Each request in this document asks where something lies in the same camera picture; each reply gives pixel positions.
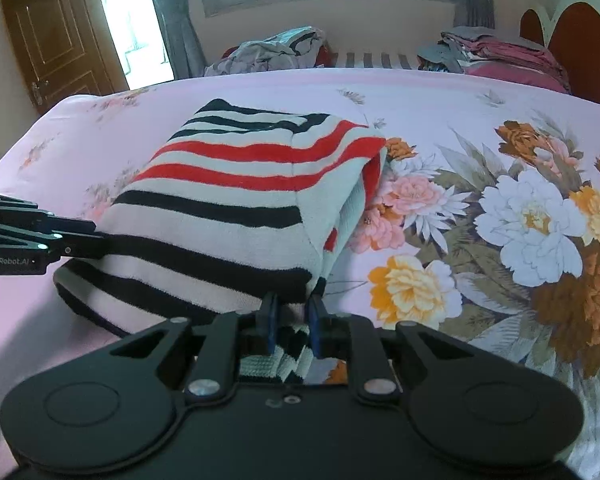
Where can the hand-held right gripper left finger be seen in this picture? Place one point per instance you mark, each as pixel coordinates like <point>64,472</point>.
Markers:
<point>269,324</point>

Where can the brown wooden door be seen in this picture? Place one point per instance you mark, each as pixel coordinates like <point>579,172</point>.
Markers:
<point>55,35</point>

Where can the pink floral bed sheet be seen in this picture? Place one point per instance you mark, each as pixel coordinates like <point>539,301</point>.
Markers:
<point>480,125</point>

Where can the long grey curtain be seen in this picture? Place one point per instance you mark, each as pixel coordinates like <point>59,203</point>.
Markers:
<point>172,20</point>

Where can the stack of folded pink bedding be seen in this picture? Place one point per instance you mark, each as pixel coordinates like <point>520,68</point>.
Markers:
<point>505,55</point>

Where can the red and white headboard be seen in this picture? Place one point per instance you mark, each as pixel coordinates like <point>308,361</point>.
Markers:
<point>585,50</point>

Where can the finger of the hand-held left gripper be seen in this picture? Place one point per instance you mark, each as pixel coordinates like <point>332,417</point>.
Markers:
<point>80,246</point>
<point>30,217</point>

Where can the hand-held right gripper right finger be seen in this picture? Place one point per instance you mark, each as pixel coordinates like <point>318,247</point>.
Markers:
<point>314,325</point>

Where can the grey white striped cloth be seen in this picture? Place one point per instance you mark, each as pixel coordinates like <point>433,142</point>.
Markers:
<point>375,59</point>

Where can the black red striped white sweater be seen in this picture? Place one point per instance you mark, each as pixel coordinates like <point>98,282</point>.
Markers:
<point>220,220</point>

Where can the crumpled grey clothes pile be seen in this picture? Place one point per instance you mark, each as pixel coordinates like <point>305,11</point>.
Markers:
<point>270,52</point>

